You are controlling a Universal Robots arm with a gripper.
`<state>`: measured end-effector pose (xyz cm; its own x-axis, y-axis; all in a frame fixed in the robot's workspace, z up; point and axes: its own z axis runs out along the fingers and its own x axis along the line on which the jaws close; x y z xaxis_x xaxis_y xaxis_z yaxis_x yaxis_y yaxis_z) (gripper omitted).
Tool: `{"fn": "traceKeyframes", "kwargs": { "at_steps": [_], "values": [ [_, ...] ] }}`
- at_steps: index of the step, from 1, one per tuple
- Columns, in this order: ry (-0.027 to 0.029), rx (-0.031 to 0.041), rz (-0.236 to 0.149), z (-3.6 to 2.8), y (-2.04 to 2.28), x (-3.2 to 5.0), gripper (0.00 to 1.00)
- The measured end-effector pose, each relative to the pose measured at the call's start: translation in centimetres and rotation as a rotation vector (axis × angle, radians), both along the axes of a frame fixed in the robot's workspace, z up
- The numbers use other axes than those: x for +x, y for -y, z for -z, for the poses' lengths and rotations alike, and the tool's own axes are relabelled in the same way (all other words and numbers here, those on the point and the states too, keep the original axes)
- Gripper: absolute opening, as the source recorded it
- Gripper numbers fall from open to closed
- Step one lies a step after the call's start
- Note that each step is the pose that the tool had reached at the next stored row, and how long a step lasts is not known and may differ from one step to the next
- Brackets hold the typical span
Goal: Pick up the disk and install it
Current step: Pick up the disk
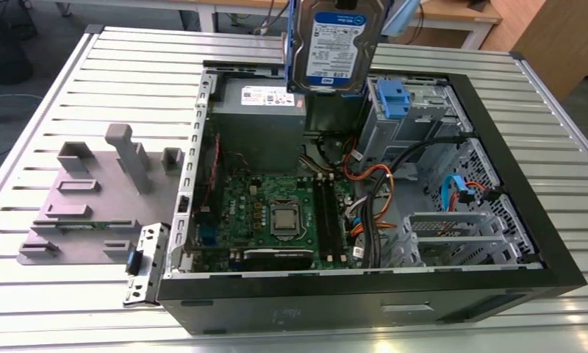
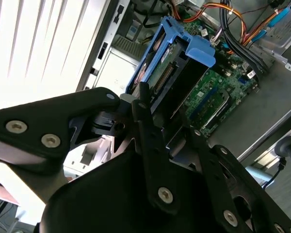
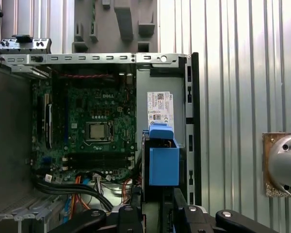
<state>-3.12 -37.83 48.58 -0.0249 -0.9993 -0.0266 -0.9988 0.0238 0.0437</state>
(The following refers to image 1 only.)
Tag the green motherboard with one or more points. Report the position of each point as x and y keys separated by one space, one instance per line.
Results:
x=240 y=191

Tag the wooden desk white frame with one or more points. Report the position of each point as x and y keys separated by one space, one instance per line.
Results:
x=433 y=8

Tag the white table frame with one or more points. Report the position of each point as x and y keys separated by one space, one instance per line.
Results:
x=204 y=22

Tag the green RAM stick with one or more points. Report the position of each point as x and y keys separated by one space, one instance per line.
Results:
x=94 y=225

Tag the silver disk bay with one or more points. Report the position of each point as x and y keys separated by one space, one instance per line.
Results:
x=451 y=239

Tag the grey parts rack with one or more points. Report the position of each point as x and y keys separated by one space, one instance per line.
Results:
x=108 y=206

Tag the blue plastic latch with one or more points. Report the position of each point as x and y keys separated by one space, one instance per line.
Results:
x=392 y=99

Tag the grey power supply unit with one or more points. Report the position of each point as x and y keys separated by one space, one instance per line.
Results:
x=255 y=139

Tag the hard disk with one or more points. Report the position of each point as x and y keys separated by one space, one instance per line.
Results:
x=337 y=48

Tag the silver optical drive cage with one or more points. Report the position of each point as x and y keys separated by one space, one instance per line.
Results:
x=411 y=128

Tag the black open PC case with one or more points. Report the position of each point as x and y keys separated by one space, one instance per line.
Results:
x=323 y=305

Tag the black graphics card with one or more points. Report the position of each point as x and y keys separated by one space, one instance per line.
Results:
x=275 y=257

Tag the silver expansion slot bracket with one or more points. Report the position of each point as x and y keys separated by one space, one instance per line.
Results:
x=152 y=257

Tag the brown wooden cabinet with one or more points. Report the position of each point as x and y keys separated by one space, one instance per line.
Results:
x=559 y=44

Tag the silver CPU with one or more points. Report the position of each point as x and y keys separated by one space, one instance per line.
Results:
x=285 y=219

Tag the black CPU socket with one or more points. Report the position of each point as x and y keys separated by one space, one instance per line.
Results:
x=284 y=202

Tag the black RAM slot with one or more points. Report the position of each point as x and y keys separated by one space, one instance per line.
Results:
x=337 y=220
x=324 y=220

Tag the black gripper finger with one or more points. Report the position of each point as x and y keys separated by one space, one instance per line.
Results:
x=348 y=3

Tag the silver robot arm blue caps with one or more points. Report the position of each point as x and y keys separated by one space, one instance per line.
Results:
x=399 y=20

